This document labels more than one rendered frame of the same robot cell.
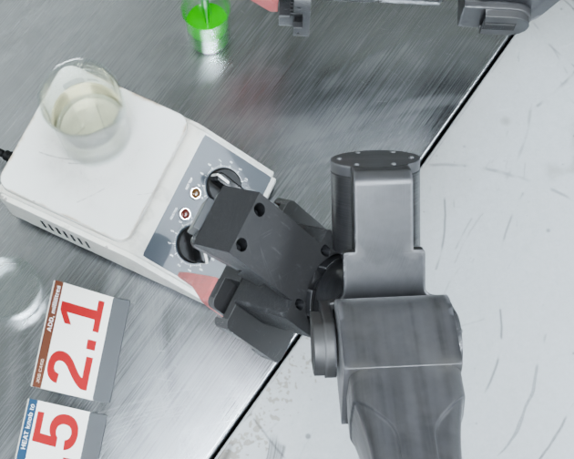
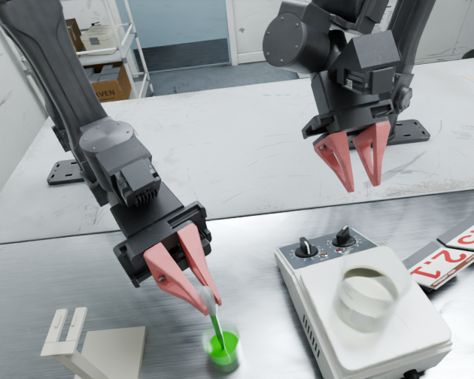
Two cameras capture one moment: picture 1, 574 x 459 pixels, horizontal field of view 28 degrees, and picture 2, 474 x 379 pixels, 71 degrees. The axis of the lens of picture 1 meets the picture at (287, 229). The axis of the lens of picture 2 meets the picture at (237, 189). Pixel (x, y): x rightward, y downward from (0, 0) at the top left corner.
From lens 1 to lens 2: 77 cm
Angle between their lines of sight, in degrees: 55
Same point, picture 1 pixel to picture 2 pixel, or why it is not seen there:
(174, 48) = (250, 368)
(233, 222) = (375, 40)
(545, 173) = (184, 185)
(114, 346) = (413, 258)
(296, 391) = (342, 193)
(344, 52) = not seen: hidden behind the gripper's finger
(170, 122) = (310, 275)
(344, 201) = (314, 31)
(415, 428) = not seen: outside the picture
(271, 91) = (232, 296)
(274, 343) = not seen: hidden behind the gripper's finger
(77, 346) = (437, 262)
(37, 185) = (423, 310)
